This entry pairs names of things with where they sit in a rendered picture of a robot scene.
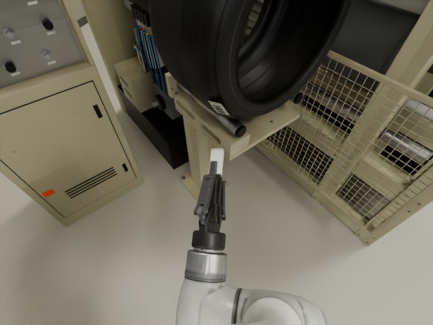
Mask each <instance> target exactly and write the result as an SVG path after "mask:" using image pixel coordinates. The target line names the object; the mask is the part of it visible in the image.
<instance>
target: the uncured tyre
mask: <svg viewBox="0 0 433 325"><path fill-rule="evenodd" d="M255 1H256V0H149V20H150V25H151V31H152V34H153V39H154V42H155V45H156V47H157V50H158V52H159V55H160V57H161V59H162V61H163V63H164V65H165V66H166V68H167V69H168V71H169V73H170V74H171V75H172V76H173V78H174V79H175V80H176V81H177V82H179V83H180V84H181V85H182V86H183V87H184V88H185V89H186V90H188V91H189V92H190V93H191V94H193V95H194V96H195V97H196V98H197V99H198V100H199V101H200V102H202V103H203V104H204V105H205V106H207V107H208V108H209V109H210V110H211V111H213V112H215V113H217V112H216V111H215V109H214V108H213V107H212V106H211V105H210V104H209V102H208V101H212V102H215V103H220V104H221V105H222V106H223V107H224V108H225V110H226V111H227V113H228V114H229V115H224V114H221V113H217V114H218V115H222V116H224V117H227V118H230V119H249V118H252V117H257V116H260V115H264V114H266V113H269V112H272V111H273V110H275V109H277V108H278V107H280V106H281V105H283V104H284V103H286V102H287V101H288V100H289V99H290V98H291V97H292V96H294V95H295V94H296V93H297V92H298V91H299V90H300V89H301V88H302V87H303V86H304V84H305V83H306V82H307V81H308V80H309V79H310V78H311V77H312V75H313V74H314V73H315V71H316V70H317V69H318V67H319V66H320V65H321V63H322V61H323V60H324V59H325V57H326V55H327V54H328V52H329V50H330V49H331V47H332V45H333V43H334V42H335V40H336V38H337V36H338V34H339V32H340V30H341V28H342V25H343V23H344V21H345V18H346V17H347V14H348V11H349V8H350V6H351V3H352V0H264V2H263V5H262V9H261V11H260V15H259V16H258V19H257V21H256V23H255V25H254V27H253V29H252V30H251V33H250V34H249V35H248V37H247V39H246V40H245V41H244V42H243V43H242V44H241V46H240V43H241V40H242V35H243V32H244V28H245V25H246V23H247V19H248V17H249V14H250V12H251V9H252V7H253V5H254V3H255Z"/></svg>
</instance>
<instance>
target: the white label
mask: <svg viewBox="0 0 433 325"><path fill-rule="evenodd" d="M208 102H209V104H210V105H211V106H212V107H213V108H214V109H215V111H216V112H217V113H221V114H224V115H229V114H228V113H227V111H226V110H225V108H224V107H223V106H222V105H221V104H220V103H215V102H212V101H208Z"/></svg>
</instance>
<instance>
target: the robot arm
mask: <svg viewBox="0 0 433 325"><path fill-rule="evenodd" d="M223 161H224V149H223V148H212V149H211V157H210V164H209V174H207V175H204V177H203V180H202V185H201V189H200V193H199V197H198V202H197V205H196V207H195V210H194V215H198V216H199V222H198V223H199V230H195V231H194V232H193V238H192V243H191V245H192V247H194V250H188V254H187V260H186V270H185V272H184V274H185V276H184V282H183V285H182V287H181V289H180V293H179V296H178V304H177V315H176V325H329V321H328V320H327V317H326V316H325V314H324V313H323V311H322V310H321V309H320V308H319V307H318V306H317V305H315V304H314V303H312V302H311V301H309V300H307V299H305V298H302V297H299V296H297V295H292V294H289V293H283V292H279V291H271V290H260V289H243V288H237V287H234V286H231V285H228V284H226V270H227V254H226V253H223V252H222V250H224V249H225V245H226V235H225V233H220V227H221V223H222V221H225V220H226V212H225V181H222V179H223V178H222V168H223Z"/></svg>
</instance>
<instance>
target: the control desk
mask: <svg viewBox="0 0 433 325"><path fill-rule="evenodd" d="M0 172H1V173H2V174H3V175H4V176H5V177H7V178H8V179H9V180H10V181H12V182H13V183H14V184H15V185H16V186H17V187H18V188H20V189H21V190H22V191H23V192H25V194H27V195H28V196H29V197H30V198H32V199H33V200H34V201H35V202H36V203H37V204H38V205H40V206H41V207H42V208H43V209H45V210H46V211H47V212H48V213H49V214H50V215H52V216H53V217H54V218H55V219H57V220H58V221H59V222H60V223H61V224H62V225H63V226H65V227H68V226H69V225H71V224H73V223H75V222H77V221H78V220H80V219H82V218H83V217H85V216H87V215H89V214H91V213H92V212H94V211H96V210H98V209H99V208H102V207H103V206H105V205H107V204H108V203H110V202H111V201H114V200H115V199H117V198H119V197H120V196H122V195H124V194H125V193H128V192H129V191H131V190H133V189H135V188H136V187H138V186H140V185H141V184H144V180H143V178H142V175H141V173H140V170H139V167H138V166H137V163H136V161H135V158H134V156H133V154H132V152H131V149H130V146H129V144H128V142H127V139H126V137H125V134H124V132H123V130H122V127H121V125H120V122H119V120H118V118H117V115H116V113H115V110H114V109H113V106H112V103H111V101H110V98H109V96H108V94H107V91H106V89H105V87H104V84H103V82H102V79H101V77H100V75H99V72H98V70H97V67H96V65H95V63H94V60H93V57H92V56H91V53H90V50H89V48H88V45H87V44H86V41H85V39H84V36H83V34H82V32H81V29H80V26H79V24H78V22H77V20H76V17H75V14H74V12H73V10H72V7H71V5H70V2H69V0H0ZM50 189H52V190H53V191H54V192H55V193H54V194H52V195H50V196H48V197H45V196H44V195H43V194H42V193H44V192H46V191H48V190H50Z"/></svg>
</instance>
